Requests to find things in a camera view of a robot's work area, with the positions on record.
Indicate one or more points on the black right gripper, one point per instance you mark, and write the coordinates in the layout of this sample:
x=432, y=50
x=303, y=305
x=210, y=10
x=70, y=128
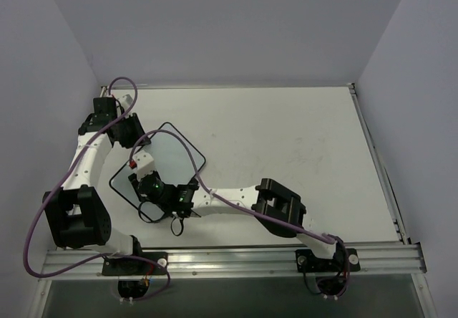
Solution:
x=135, y=181

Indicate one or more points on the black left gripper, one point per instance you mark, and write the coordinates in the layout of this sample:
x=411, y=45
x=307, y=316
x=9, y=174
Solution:
x=132, y=129

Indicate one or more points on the small black-framed whiteboard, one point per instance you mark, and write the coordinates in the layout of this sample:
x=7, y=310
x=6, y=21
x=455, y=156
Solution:
x=169, y=150

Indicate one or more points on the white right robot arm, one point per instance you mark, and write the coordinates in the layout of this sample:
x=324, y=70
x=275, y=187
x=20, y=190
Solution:
x=273, y=205

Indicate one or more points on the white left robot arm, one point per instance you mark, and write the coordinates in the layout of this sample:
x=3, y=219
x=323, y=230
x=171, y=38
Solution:
x=76, y=214

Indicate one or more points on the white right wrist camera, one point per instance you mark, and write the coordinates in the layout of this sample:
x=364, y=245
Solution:
x=143, y=164

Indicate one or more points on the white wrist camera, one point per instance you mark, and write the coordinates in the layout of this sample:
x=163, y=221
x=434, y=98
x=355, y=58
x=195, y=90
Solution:
x=125, y=101
x=143, y=164

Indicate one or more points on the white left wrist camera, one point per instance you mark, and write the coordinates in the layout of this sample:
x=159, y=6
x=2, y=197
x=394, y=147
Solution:
x=125, y=101

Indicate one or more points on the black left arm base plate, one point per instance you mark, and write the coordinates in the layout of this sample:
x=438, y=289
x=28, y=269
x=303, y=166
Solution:
x=133, y=267

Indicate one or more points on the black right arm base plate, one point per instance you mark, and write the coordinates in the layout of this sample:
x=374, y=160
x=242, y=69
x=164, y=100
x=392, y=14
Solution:
x=342, y=260

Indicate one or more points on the aluminium table frame rail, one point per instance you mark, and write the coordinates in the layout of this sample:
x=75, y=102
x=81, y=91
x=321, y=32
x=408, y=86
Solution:
x=310, y=139

